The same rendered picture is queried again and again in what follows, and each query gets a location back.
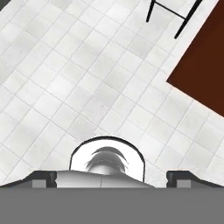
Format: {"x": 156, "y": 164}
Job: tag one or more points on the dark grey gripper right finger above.
{"x": 178, "y": 176}

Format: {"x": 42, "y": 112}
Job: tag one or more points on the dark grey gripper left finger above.
{"x": 43, "y": 176}

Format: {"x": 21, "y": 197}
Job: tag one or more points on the white round object black rim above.
{"x": 83, "y": 156}

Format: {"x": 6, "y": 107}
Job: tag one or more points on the dark brown wooden counter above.
{"x": 204, "y": 64}

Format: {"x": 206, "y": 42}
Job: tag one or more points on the black metal stool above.
{"x": 186, "y": 18}

